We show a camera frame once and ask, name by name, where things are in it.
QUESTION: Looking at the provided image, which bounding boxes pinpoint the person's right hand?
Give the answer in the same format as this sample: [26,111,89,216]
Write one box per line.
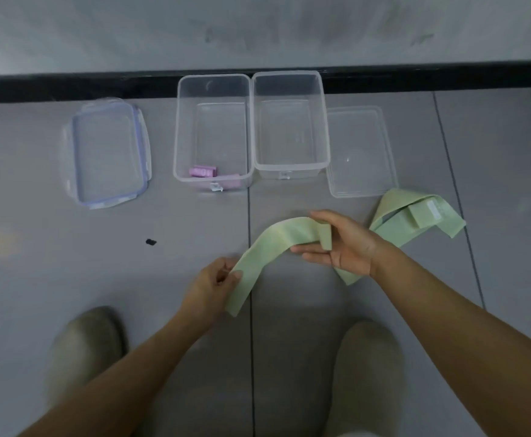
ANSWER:
[290,210,385,278]

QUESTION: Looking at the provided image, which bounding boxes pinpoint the person's left hand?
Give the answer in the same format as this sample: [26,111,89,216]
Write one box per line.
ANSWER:
[181,257,243,327]

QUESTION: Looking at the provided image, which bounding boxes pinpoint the light green elastic band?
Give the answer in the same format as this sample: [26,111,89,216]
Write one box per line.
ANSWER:
[226,188,467,317]

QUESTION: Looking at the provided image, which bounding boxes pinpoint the person's left forearm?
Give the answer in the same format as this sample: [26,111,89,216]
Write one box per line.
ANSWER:
[17,309,213,437]

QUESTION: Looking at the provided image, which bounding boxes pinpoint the person's right forearm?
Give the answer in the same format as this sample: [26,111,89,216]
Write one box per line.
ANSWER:
[370,243,531,437]

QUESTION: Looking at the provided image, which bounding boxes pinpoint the plain clear plastic lid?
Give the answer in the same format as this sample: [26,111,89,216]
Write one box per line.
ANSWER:
[327,106,400,199]

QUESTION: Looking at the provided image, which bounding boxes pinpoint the clear plastic storage container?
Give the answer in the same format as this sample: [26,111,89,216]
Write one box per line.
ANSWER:
[251,70,331,181]
[173,73,254,193]

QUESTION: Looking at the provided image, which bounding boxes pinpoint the person's right leg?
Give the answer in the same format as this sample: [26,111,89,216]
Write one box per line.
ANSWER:
[322,319,405,437]

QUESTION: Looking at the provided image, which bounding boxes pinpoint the clear lid with purple seal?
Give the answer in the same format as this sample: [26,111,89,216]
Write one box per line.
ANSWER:
[61,97,153,210]

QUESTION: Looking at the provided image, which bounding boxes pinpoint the black baseboard strip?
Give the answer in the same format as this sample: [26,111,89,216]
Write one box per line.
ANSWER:
[0,60,531,104]

